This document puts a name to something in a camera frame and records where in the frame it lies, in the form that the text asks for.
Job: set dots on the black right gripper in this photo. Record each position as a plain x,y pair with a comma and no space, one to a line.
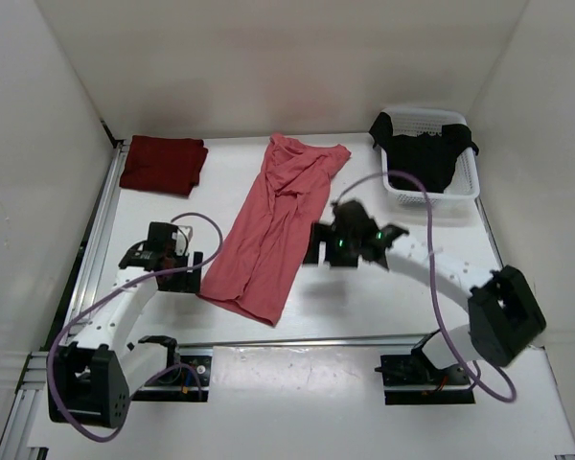
324,232

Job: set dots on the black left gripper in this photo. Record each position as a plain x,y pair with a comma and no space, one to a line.
187,283

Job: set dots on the dark red t shirt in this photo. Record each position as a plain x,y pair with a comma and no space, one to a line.
163,166

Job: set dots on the pink t shirt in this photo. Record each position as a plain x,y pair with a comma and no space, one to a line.
254,271

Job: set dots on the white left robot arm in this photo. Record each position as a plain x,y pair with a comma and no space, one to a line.
96,374

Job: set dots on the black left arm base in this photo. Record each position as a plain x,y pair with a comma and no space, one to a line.
185,378

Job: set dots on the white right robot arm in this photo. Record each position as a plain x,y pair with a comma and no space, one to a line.
504,316

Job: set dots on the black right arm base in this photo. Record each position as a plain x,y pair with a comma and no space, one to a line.
409,379

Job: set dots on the black t shirt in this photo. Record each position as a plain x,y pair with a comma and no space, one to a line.
431,158

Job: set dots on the white plastic laundry basket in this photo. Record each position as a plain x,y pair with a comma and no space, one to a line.
414,121

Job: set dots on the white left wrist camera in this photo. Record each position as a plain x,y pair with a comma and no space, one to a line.
183,235

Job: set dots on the aluminium left frame profile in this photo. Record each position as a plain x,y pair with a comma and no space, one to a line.
80,288

